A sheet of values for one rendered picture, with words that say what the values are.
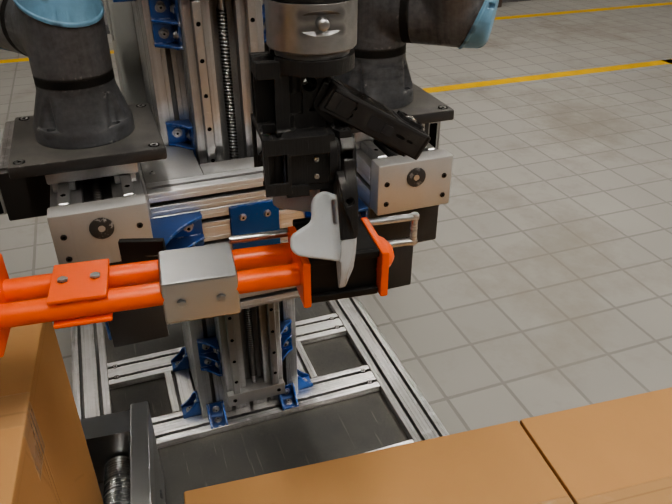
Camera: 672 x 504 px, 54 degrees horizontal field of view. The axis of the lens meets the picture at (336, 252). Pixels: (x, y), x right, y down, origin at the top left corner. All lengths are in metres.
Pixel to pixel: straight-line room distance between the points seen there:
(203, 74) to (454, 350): 1.39
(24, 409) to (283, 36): 0.44
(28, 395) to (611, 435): 0.95
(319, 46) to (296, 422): 1.26
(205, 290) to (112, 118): 0.53
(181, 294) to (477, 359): 1.69
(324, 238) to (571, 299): 2.05
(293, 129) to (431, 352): 1.71
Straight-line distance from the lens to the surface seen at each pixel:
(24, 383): 0.77
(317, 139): 0.56
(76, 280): 0.64
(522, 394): 2.13
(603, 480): 1.22
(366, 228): 0.66
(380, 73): 1.15
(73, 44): 1.04
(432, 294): 2.49
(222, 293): 0.61
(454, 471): 1.16
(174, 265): 0.63
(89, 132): 1.06
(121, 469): 1.20
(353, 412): 1.71
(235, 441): 1.66
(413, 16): 1.11
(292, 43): 0.54
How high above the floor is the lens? 1.42
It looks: 32 degrees down
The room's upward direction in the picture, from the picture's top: straight up
